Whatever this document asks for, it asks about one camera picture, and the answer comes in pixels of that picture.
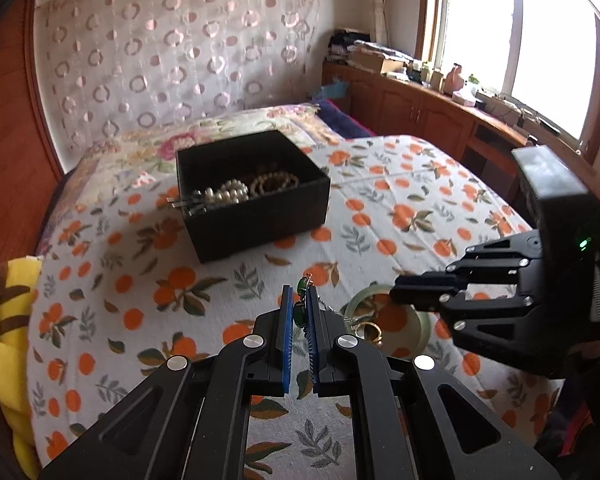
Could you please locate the dark blue blanket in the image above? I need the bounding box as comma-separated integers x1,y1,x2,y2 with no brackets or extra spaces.
320,98,377,139

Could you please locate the pile of dark clothes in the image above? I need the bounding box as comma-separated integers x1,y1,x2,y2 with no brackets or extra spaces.
329,30,367,64

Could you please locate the pale green jade bangle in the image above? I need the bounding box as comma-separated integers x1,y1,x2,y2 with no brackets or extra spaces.
342,283,439,359

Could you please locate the wooden side cabinet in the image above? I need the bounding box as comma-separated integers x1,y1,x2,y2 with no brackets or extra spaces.
322,59,600,182

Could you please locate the metal hairpin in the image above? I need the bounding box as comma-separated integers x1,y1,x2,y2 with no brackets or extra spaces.
167,195,202,217

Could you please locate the patterned window curtain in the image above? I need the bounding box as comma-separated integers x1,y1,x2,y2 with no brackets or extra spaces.
370,0,397,49

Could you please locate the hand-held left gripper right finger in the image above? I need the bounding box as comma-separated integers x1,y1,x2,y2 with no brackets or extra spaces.
307,305,563,480

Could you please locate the gold ring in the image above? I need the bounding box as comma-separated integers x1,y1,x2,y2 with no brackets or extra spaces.
352,322,384,347

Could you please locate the wooden frame window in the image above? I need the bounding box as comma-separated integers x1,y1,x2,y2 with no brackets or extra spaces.
414,0,600,162

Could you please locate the wooden wardrobe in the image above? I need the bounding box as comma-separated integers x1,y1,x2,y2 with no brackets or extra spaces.
0,0,64,282

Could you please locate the floral blanket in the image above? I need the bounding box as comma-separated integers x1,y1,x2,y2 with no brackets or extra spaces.
34,102,377,261

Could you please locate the yellow striped plush toy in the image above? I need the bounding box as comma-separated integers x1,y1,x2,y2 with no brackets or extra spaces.
0,257,44,479

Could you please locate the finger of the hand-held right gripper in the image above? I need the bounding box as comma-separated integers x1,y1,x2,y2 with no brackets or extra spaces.
437,284,588,378
390,231,547,311

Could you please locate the cardboard box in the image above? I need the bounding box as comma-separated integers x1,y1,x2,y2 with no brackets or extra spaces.
352,50,399,73

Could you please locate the green gem earring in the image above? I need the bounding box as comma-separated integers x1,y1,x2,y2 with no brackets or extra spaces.
293,273,316,333

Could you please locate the orange fruit print cloth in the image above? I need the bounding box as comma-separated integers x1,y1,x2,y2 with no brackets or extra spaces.
27,134,567,480

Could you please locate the blue plastic bag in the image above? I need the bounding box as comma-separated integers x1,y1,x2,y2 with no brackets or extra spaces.
312,77,352,102

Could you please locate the person's right forearm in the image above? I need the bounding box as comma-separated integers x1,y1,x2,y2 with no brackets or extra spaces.
534,335,600,467

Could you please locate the beige bead bracelet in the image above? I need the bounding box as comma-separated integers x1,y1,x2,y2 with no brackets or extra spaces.
249,170,300,196

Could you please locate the pink figurine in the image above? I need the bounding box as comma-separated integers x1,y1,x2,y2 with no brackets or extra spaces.
444,62,465,96

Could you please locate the black jewelry box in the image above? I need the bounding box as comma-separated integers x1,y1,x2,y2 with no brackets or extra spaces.
175,129,331,265

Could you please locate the white pearl bracelet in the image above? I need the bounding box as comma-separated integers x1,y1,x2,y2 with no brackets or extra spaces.
190,178,251,207

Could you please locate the circle pattern sheer curtain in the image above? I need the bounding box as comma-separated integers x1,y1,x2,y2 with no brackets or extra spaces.
32,0,322,162

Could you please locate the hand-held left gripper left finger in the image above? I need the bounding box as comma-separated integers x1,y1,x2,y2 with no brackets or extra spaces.
37,285,296,480

